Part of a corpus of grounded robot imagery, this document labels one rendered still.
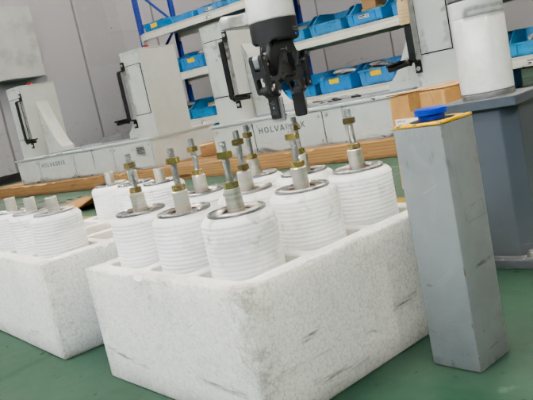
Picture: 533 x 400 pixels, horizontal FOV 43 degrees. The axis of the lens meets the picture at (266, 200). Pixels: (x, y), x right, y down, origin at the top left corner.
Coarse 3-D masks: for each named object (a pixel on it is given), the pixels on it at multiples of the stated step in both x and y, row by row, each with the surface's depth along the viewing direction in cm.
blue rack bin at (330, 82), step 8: (360, 64) 624; (328, 72) 649; (352, 72) 614; (320, 80) 631; (328, 80) 626; (336, 80) 621; (344, 80) 616; (352, 80) 615; (360, 80) 625; (320, 88) 635; (328, 88) 629; (336, 88) 624; (344, 88) 619; (352, 88) 616
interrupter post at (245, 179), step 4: (240, 172) 99; (244, 172) 99; (248, 172) 99; (240, 176) 99; (244, 176) 99; (248, 176) 99; (240, 180) 99; (244, 180) 99; (248, 180) 99; (252, 180) 100; (240, 184) 99; (244, 184) 99; (248, 184) 99; (252, 184) 100; (240, 188) 100; (244, 188) 99; (248, 188) 99; (252, 188) 100
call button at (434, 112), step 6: (420, 108) 83; (426, 108) 81; (432, 108) 80; (438, 108) 80; (444, 108) 80; (414, 114) 82; (420, 114) 81; (426, 114) 80; (432, 114) 80; (438, 114) 81; (444, 114) 81; (420, 120) 82; (426, 120) 81
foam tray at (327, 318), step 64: (320, 256) 83; (384, 256) 91; (128, 320) 97; (192, 320) 84; (256, 320) 76; (320, 320) 83; (384, 320) 90; (192, 384) 88; (256, 384) 77; (320, 384) 82
